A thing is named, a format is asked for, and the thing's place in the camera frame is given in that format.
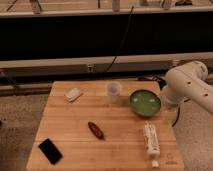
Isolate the red pepper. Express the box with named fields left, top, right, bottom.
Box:
left=88, top=122, right=104, bottom=139

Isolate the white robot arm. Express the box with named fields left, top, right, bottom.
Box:
left=161, top=61, right=213, bottom=115

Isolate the white sponge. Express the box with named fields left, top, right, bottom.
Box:
left=65, top=88, right=83, bottom=102

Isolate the clear plastic cup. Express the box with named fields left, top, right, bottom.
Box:
left=106, top=81, right=122, bottom=103

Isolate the green bowl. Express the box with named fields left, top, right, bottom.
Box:
left=129, top=89, right=161, bottom=117

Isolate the wooden cutting board table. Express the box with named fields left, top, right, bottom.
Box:
left=26, top=81, right=184, bottom=171

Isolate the white tube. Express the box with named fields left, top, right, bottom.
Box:
left=143, top=123, right=160, bottom=168

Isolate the black smartphone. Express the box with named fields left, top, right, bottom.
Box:
left=38, top=138, right=62, bottom=164

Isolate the black cable on floor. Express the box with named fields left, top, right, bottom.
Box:
left=171, top=98, right=191, bottom=128

